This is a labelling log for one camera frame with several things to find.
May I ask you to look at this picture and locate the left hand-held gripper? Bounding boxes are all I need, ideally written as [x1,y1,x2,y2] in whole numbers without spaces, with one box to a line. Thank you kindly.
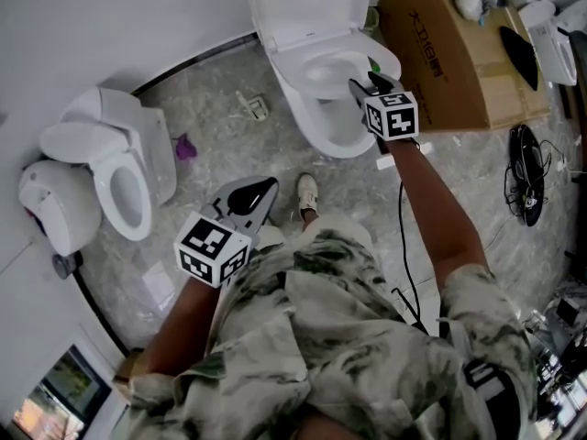
[173,176,280,289]

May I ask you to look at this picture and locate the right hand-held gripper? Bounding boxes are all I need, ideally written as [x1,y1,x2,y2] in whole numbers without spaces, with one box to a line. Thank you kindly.
[348,71,419,142]

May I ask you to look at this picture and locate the person's right forearm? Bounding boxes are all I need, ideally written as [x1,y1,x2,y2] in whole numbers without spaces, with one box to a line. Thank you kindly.
[389,137,487,277]

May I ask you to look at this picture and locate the person's left forearm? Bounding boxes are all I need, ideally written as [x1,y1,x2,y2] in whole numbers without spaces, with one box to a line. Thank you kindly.
[144,277,221,378]

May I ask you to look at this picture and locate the white toilet bowl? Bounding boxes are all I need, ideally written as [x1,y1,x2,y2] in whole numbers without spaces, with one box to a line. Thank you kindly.
[270,38,403,160]

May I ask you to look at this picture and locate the white toilet lid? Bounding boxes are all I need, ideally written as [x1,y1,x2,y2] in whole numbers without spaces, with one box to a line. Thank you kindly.
[250,0,371,54]

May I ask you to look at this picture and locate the white boxy toilet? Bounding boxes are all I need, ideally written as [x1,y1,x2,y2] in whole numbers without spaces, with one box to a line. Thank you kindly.
[39,85,178,242]

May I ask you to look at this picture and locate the white slim toilet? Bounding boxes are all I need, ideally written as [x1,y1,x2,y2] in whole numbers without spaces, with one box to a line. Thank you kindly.
[517,0,580,87]

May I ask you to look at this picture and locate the white sneaker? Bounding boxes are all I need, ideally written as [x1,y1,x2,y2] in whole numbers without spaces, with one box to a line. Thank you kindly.
[296,173,321,220]

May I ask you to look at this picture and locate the person's right leg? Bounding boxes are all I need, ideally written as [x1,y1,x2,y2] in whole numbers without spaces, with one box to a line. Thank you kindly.
[300,207,321,233]

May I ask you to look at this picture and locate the clear trash bin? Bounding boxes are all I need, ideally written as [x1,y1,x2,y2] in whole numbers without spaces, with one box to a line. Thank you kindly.
[364,5,382,34]

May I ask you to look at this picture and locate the white flat strip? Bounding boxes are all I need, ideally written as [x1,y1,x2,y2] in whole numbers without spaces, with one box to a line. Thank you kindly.
[375,140,435,171]

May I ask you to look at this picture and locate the purple cloth scrap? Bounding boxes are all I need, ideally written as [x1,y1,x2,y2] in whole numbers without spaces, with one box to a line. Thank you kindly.
[172,131,198,162]

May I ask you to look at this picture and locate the large cardboard box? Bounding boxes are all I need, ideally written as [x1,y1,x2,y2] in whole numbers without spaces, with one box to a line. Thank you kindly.
[376,0,554,133]

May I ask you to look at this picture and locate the beige plastic fitting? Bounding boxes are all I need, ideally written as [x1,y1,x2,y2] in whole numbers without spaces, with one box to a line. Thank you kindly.
[236,90,271,122]

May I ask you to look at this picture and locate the person's pale shorts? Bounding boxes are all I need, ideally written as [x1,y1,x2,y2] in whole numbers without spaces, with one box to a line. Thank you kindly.
[254,212,375,270]

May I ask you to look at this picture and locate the white paper sheet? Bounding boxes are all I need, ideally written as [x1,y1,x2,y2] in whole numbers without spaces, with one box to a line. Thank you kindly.
[141,258,178,311]

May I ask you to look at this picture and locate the white plastic bundle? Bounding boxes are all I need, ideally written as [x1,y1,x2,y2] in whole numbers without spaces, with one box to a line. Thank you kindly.
[455,0,482,21]

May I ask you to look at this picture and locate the matte black oval sheet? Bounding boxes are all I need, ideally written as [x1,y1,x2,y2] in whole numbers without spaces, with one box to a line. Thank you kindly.
[498,25,540,93]

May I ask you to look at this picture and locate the person's patterned shirt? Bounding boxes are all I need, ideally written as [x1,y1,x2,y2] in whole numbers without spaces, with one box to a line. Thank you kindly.
[121,229,537,440]

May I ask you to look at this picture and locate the glossy black oval panel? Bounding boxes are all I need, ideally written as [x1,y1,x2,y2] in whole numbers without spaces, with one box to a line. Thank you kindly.
[504,124,547,227]

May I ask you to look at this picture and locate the grey pipe fitting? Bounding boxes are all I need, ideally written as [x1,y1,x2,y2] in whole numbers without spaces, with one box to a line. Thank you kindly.
[51,250,84,280]

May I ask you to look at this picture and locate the person's chest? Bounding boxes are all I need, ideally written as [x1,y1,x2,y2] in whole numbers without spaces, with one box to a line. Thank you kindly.
[297,411,363,440]

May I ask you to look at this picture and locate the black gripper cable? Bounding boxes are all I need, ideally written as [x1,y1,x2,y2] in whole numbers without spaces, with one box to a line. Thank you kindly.
[396,179,430,336]

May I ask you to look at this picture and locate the tangled black cable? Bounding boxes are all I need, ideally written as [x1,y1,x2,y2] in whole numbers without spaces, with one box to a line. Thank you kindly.
[504,126,574,219]

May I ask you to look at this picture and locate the thin white cable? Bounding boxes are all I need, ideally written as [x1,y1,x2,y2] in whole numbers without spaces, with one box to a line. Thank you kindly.
[483,213,519,251]

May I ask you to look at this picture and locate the black white shoulder strap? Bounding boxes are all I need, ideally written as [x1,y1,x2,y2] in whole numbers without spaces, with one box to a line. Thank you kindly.
[462,359,519,430]

